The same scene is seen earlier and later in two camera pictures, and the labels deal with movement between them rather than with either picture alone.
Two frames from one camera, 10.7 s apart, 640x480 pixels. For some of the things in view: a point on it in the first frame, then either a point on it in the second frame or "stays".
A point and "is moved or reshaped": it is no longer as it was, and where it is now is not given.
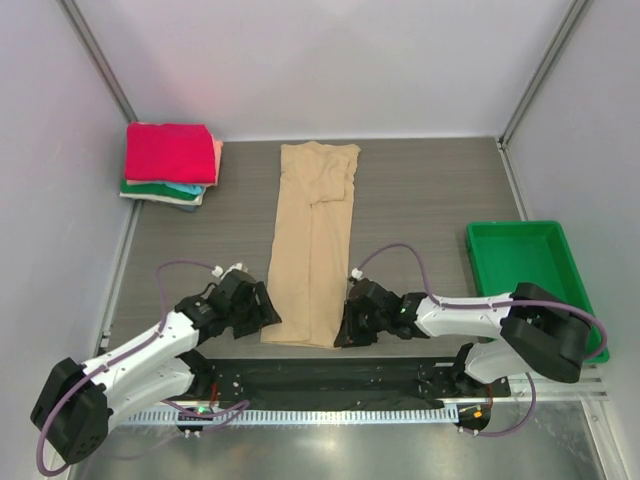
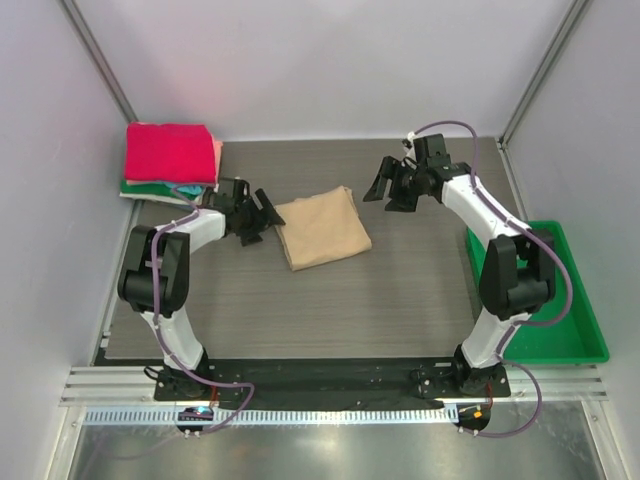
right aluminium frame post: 558,40 stays
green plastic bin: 541,256 stays
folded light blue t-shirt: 186,187 stays
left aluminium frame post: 76,19 stays
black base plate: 352,380 stays
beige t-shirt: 312,242 is moved or reshaped
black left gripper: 263,313 -> 265,218
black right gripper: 349,334 -> 392,168
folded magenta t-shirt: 169,153 stays
